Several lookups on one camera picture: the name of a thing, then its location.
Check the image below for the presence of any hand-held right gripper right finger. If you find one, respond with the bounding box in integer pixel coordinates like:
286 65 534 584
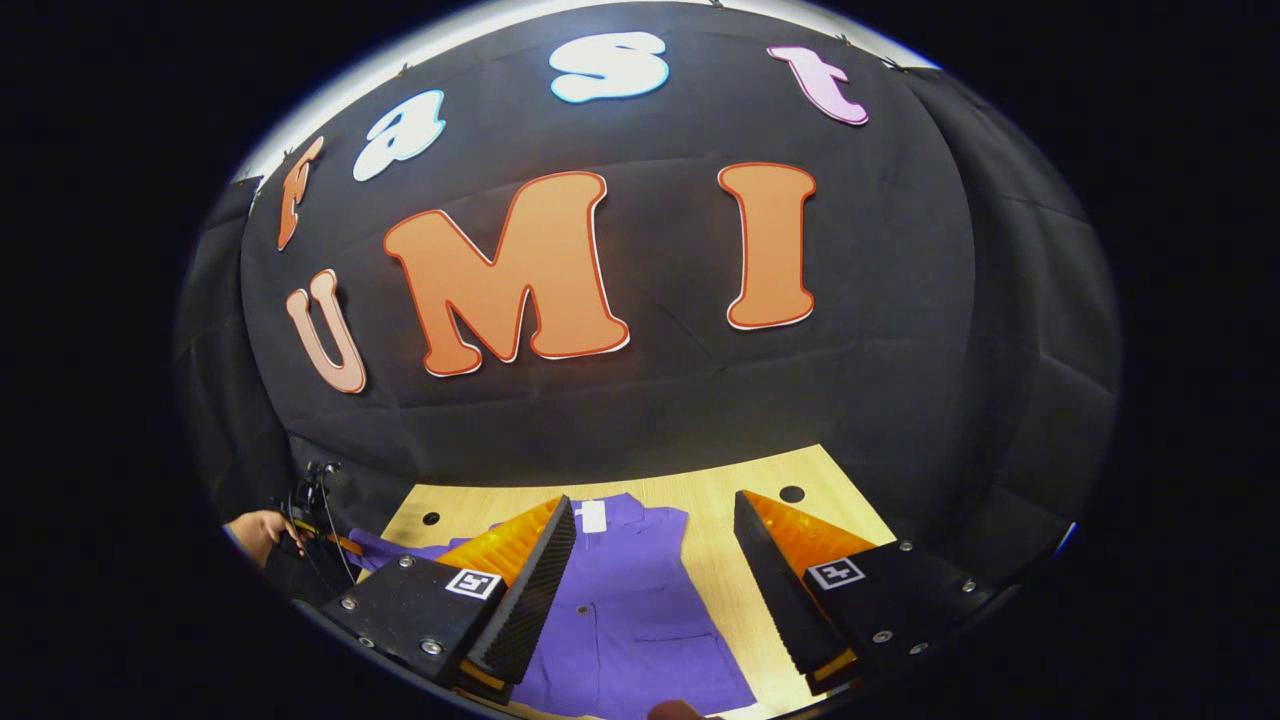
733 490 1001 698

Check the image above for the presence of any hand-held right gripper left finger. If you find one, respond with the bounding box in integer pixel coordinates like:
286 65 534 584
325 495 578 701

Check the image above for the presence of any purple shirt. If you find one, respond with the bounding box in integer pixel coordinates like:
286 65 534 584
345 492 758 720

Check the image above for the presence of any black backdrop cloth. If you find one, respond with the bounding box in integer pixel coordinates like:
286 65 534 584
175 0 1121 601

